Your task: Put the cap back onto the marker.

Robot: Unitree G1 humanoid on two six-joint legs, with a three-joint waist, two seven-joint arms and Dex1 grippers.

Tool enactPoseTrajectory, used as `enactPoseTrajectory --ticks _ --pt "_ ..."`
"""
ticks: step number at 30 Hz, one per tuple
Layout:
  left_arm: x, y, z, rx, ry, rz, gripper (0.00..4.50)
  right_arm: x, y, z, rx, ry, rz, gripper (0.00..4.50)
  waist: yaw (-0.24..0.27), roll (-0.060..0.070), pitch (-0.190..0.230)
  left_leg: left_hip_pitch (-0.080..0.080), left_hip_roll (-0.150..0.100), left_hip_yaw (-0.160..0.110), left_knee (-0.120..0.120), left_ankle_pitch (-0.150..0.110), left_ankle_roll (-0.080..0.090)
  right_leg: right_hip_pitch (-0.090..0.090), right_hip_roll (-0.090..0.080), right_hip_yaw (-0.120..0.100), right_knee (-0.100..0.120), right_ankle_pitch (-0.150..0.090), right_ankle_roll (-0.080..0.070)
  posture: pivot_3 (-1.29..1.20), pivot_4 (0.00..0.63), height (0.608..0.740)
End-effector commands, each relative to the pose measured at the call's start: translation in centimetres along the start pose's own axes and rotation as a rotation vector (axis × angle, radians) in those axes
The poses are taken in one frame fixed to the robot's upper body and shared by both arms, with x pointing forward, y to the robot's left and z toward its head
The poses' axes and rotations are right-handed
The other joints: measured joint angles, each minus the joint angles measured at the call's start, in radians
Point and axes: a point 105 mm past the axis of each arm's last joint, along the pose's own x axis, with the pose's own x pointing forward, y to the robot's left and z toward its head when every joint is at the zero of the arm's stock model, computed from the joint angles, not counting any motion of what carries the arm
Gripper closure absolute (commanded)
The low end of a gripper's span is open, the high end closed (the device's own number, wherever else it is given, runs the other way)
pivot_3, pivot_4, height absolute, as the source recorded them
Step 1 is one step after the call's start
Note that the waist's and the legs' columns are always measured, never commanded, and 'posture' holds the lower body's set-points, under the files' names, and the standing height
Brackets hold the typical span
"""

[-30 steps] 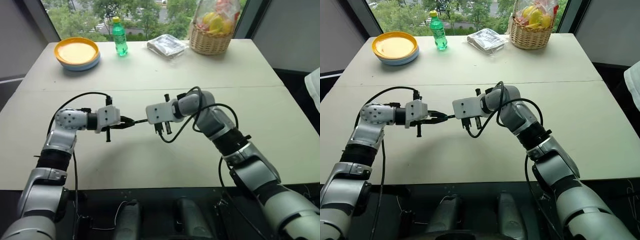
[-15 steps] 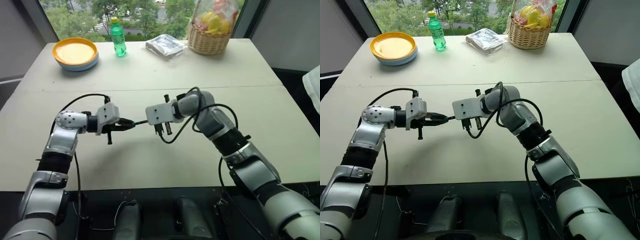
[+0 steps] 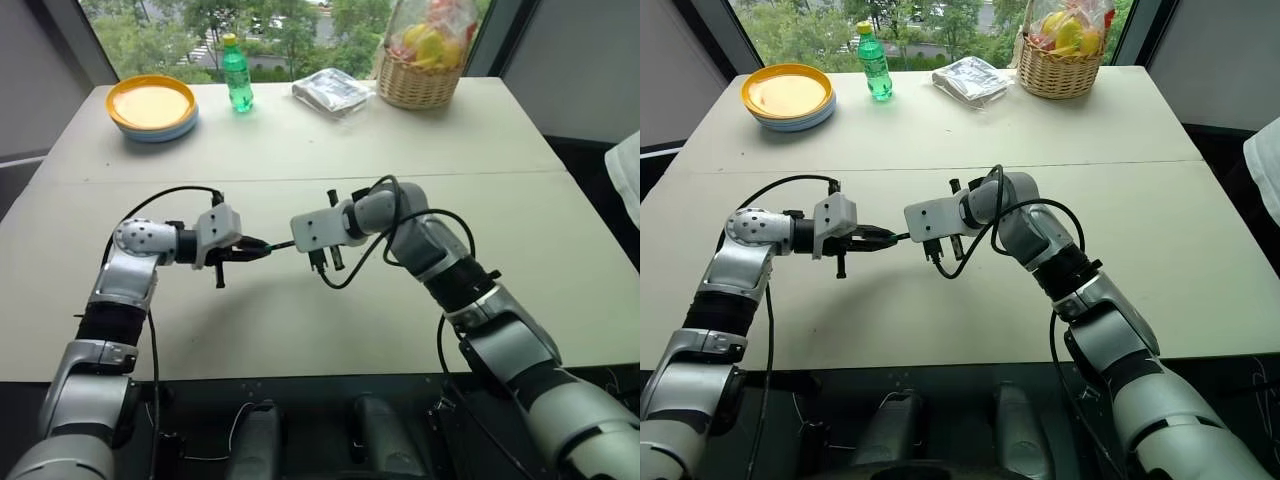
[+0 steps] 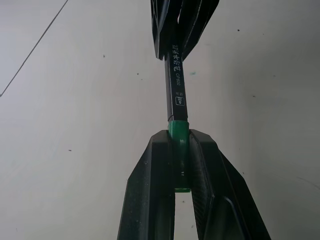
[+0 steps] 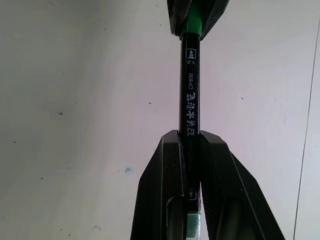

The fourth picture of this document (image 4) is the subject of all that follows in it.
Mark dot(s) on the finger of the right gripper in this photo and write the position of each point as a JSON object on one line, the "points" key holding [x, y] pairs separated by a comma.
{"points": [[162, 25], [197, 22]]}

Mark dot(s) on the green pen cap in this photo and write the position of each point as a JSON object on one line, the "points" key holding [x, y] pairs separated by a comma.
{"points": [[179, 150]]}

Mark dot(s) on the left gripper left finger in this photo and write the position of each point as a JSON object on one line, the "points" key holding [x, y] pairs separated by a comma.
{"points": [[147, 190]]}

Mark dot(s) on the black pen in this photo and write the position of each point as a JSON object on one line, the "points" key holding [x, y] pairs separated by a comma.
{"points": [[176, 95]]}

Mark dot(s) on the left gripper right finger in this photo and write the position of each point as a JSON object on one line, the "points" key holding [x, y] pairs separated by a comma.
{"points": [[220, 195]]}

